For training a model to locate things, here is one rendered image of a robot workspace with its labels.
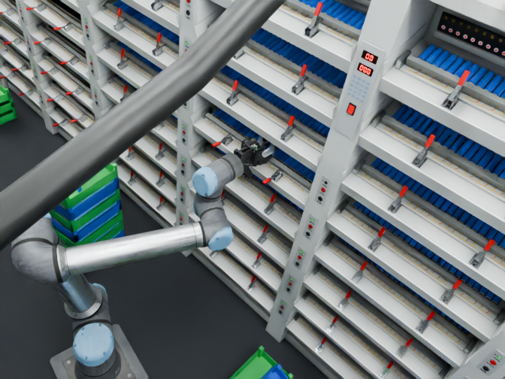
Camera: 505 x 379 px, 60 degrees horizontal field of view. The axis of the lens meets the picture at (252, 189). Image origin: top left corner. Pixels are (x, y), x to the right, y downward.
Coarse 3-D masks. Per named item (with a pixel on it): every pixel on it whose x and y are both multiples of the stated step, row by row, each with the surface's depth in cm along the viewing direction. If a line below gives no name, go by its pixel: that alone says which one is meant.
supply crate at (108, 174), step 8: (104, 168) 219; (112, 168) 212; (96, 176) 214; (104, 176) 208; (112, 176) 213; (88, 184) 210; (96, 184) 206; (104, 184) 211; (80, 192) 199; (88, 192) 203; (64, 200) 195; (72, 200) 197; (80, 200) 202
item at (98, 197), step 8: (112, 184) 216; (104, 192) 214; (112, 192) 219; (88, 200) 207; (96, 200) 212; (56, 208) 205; (80, 208) 205; (88, 208) 209; (64, 216) 204; (72, 216) 202
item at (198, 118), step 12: (204, 108) 182; (216, 108) 185; (192, 120) 180; (204, 120) 182; (204, 132) 179; (216, 132) 178; (228, 144) 175; (252, 168) 168; (264, 168) 167; (288, 180) 163; (288, 192) 161; (300, 192) 160; (300, 204) 159
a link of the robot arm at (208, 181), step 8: (216, 160) 148; (224, 160) 147; (200, 168) 145; (208, 168) 143; (216, 168) 144; (224, 168) 145; (232, 168) 147; (200, 176) 142; (208, 176) 141; (216, 176) 143; (224, 176) 145; (232, 176) 148; (200, 184) 144; (208, 184) 141; (216, 184) 143; (224, 184) 147; (200, 192) 145; (208, 192) 143; (216, 192) 146
